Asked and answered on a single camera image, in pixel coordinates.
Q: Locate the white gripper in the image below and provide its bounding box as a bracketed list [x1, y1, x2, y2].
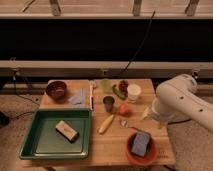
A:
[141, 99, 170, 127]

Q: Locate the orange apple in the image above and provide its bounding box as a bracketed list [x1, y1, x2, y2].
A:
[119, 104, 130, 117]

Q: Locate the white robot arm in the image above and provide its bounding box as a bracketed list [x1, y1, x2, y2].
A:
[141, 74, 213, 133]

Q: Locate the white cup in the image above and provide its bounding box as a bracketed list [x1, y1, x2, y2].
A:
[127, 84, 142, 102]

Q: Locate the metal cup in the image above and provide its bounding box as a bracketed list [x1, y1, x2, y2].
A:
[103, 96, 115, 113]

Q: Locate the light green cup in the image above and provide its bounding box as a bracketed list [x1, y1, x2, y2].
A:
[101, 79, 112, 94]

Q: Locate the blue sponge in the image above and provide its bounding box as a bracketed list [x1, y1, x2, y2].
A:
[131, 132, 150, 157]

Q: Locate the metal spoon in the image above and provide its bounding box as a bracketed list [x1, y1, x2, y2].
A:
[120, 120, 142, 132]

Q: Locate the wooden table board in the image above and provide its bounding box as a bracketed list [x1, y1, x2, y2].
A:
[20, 79, 175, 167]

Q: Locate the orange bowl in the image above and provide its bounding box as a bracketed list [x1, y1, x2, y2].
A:
[126, 132, 158, 166]

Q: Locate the dark red small object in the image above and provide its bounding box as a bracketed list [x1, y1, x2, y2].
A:
[119, 80, 128, 92]

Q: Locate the green pepper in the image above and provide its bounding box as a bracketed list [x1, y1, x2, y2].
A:
[112, 84, 126, 100]

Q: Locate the light blue cloth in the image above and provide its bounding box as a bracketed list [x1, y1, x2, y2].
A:
[68, 88, 86, 105]

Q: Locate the brown block sponge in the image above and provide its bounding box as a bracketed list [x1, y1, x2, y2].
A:
[55, 120, 79, 142]

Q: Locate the dark red bowl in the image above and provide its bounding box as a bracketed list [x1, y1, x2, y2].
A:
[46, 81, 67, 100]

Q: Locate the green tray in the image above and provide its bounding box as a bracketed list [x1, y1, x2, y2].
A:
[19, 109, 92, 160]

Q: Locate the white handled knife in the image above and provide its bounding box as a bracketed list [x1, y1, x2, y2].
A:
[89, 80, 96, 110]

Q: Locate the black cable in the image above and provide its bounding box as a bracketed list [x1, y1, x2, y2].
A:
[117, 9, 157, 78]

